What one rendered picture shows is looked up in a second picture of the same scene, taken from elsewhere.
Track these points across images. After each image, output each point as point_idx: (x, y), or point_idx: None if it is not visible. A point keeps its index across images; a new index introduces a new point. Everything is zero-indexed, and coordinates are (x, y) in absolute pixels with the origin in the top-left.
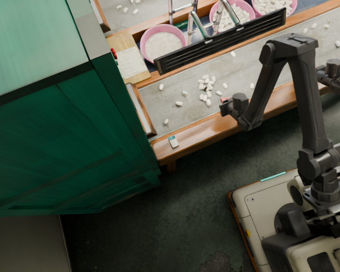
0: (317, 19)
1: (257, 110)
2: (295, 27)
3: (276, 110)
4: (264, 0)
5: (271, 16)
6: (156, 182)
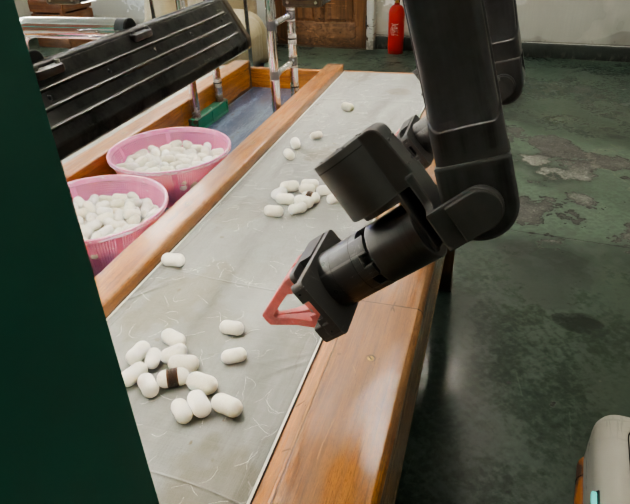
0: (287, 138)
1: (485, 45)
2: (263, 162)
3: (432, 278)
4: (148, 164)
5: (204, 10)
6: None
